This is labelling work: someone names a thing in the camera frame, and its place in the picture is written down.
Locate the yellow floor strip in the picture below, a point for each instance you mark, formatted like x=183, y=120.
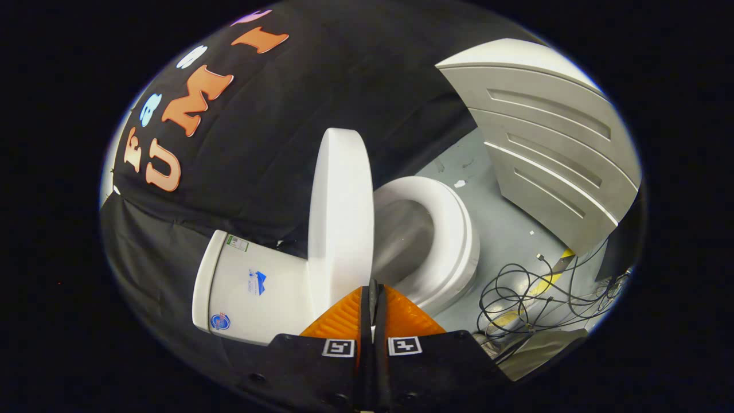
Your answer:
x=559, y=267

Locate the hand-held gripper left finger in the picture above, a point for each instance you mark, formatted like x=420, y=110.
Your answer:
x=321, y=373

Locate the white toilet bowl with seat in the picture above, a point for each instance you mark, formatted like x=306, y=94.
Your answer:
x=453, y=229

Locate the white toilet tank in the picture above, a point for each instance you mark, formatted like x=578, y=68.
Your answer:
x=252, y=287

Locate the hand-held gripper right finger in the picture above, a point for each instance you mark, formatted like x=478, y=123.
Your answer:
x=430, y=370

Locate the black backdrop cloth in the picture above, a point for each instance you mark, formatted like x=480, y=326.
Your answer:
x=298, y=103

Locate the white panelled cabinet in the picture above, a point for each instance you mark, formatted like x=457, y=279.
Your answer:
x=550, y=149

